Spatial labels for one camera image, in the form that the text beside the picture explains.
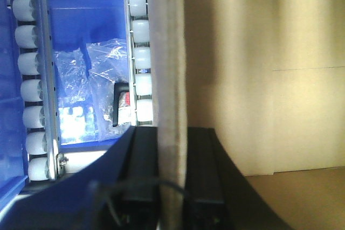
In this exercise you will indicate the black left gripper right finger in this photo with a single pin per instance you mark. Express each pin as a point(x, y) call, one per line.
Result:
point(223, 197)

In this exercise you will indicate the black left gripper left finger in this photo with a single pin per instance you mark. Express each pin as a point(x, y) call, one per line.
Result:
point(117, 191)

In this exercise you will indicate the brown cardboard box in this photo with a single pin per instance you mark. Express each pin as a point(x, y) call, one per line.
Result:
point(268, 77)

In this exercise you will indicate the clear plastic bag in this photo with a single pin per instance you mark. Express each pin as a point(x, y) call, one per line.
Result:
point(97, 92)

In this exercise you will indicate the blue plastic bin left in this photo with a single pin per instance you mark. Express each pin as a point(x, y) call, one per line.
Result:
point(13, 132)

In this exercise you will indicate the blue plastic bin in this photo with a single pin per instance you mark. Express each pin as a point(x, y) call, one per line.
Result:
point(13, 132)
point(74, 25)

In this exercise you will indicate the roller track right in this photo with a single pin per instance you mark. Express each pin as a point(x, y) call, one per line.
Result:
point(139, 58)

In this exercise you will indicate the roller track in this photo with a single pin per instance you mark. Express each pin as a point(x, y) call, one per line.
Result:
point(32, 35)
point(139, 58)

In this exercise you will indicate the blue plastic bin centre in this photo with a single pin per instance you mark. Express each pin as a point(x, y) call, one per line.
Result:
point(74, 25)

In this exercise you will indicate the roller track left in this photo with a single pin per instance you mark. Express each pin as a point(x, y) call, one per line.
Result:
point(32, 35)

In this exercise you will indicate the black handle part in bag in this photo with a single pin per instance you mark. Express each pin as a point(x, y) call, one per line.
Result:
point(119, 88)

